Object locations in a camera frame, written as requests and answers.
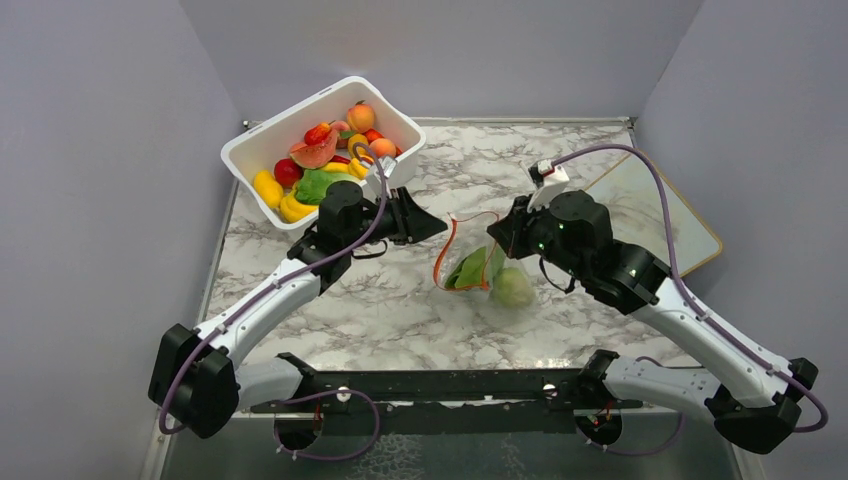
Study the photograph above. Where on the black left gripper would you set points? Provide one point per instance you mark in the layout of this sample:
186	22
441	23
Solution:
418	224

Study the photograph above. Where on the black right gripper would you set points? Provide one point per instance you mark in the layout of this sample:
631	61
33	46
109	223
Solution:
510	230

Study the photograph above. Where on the green leafy vegetable toy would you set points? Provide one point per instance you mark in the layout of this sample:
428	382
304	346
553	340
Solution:
477	270

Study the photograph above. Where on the clear zip bag orange zipper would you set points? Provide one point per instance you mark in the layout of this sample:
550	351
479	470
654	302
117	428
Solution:
467	232

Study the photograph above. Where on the green cabbage toy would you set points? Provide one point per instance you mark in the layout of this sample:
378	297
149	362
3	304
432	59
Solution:
512	288

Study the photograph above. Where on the watermelon slice toy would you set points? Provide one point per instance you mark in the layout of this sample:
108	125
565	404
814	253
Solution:
317	155

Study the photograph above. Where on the red apple toy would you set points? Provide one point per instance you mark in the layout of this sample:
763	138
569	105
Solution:
287	172

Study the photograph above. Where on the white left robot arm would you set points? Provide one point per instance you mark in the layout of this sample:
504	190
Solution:
199	379

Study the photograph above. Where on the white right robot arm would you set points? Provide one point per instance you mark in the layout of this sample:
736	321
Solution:
751	395

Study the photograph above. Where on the yellow bell pepper toy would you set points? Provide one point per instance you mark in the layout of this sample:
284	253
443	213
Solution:
357	169

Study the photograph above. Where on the peach toy right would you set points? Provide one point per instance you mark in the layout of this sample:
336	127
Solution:
383	147

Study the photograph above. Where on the peach toy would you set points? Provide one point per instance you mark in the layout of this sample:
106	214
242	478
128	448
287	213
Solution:
383	147
361	117

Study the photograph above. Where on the small yellow mango toy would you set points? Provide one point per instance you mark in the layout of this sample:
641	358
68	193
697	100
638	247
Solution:
358	145

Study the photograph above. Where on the red chili pepper toy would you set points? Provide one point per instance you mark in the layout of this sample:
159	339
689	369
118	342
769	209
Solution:
339	159

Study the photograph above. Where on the light green lettuce toy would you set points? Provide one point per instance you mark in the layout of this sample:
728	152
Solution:
311	189

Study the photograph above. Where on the peach toy at back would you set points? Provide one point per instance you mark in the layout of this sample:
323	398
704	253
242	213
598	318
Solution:
361	117

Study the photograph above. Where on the curved yellow banana toy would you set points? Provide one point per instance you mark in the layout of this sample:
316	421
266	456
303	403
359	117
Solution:
293	210

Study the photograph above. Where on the wood framed white board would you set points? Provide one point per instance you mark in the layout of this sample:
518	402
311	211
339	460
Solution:
630	193

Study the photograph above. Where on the white plastic bin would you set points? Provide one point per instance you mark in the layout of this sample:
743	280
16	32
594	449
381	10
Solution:
263	145

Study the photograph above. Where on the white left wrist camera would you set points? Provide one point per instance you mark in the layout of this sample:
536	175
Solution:
378	177

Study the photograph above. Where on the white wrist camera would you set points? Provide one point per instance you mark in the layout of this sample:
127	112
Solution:
549	180
378	177

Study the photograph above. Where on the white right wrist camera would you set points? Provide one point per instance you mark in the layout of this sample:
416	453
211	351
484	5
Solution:
549	180

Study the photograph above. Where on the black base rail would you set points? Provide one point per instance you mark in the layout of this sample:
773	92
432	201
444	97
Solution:
433	402

